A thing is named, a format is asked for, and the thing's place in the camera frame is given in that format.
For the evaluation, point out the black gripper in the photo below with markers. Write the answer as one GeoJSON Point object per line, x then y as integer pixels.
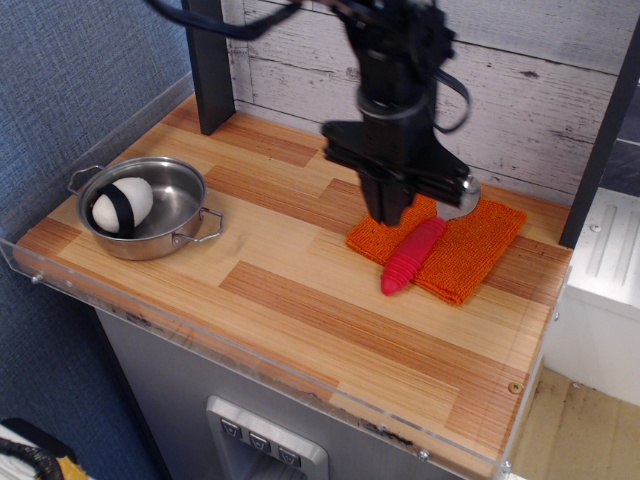
{"type": "Point", "coordinates": [397, 155]}

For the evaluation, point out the dark right frame post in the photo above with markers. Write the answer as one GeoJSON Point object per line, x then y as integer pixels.
{"type": "Point", "coordinates": [615, 113]}

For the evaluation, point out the dark frame post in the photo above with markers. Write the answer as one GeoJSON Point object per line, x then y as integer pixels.
{"type": "Point", "coordinates": [211, 78]}
{"type": "Point", "coordinates": [615, 113]}

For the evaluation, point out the stainless steel pot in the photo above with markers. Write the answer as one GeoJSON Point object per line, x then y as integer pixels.
{"type": "Point", "coordinates": [178, 215]}

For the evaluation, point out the silver dispenser button panel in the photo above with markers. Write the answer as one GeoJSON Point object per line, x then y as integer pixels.
{"type": "Point", "coordinates": [252, 447]}

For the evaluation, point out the clear acrylic table guard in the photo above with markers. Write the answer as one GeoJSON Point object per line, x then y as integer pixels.
{"type": "Point", "coordinates": [281, 296]}

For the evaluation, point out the yellow object at corner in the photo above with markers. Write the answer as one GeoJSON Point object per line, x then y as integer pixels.
{"type": "Point", "coordinates": [70, 470]}

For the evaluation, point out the orange knitted cloth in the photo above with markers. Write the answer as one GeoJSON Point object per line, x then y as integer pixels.
{"type": "Point", "coordinates": [460, 259]}

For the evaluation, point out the grey toy fridge cabinet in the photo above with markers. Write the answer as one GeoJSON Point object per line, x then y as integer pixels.
{"type": "Point", "coordinates": [172, 386]}

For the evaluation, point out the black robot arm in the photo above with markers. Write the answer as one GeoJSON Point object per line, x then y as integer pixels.
{"type": "Point", "coordinates": [401, 47]}

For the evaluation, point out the dark left frame post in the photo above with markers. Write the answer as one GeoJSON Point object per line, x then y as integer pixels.
{"type": "Point", "coordinates": [211, 78]}

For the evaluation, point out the white toy sink unit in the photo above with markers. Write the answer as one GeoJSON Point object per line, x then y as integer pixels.
{"type": "Point", "coordinates": [593, 337]}

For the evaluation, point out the white plush sushi toy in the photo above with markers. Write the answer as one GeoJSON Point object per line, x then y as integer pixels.
{"type": "Point", "coordinates": [122, 206]}

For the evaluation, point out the spoon with red handle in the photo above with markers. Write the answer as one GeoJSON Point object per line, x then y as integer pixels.
{"type": "Point", "coordinates": [411, 254]}

